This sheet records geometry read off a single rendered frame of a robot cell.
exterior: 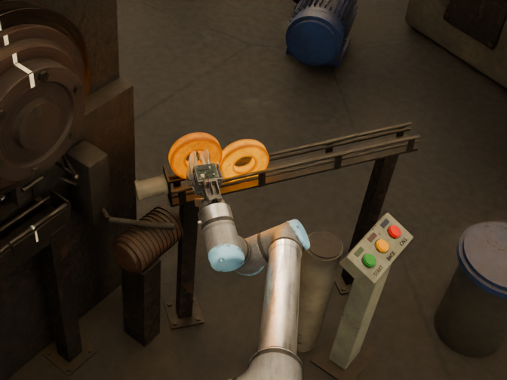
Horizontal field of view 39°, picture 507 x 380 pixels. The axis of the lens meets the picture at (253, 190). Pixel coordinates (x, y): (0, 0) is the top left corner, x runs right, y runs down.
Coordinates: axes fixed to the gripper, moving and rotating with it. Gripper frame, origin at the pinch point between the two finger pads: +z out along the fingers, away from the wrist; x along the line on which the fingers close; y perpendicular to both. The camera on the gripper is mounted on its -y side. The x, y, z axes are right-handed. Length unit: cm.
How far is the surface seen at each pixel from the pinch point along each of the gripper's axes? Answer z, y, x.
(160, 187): -5.2, -8.7, 10.9
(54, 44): 4, 46, 36
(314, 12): 118, -81, -96
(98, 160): 0.4, 1.1, 27.6
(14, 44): 0, 52, 44
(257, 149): -2.1, -0.1, -18.0
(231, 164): -3.3, -4.6, -10.4
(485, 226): -27, -29, -99
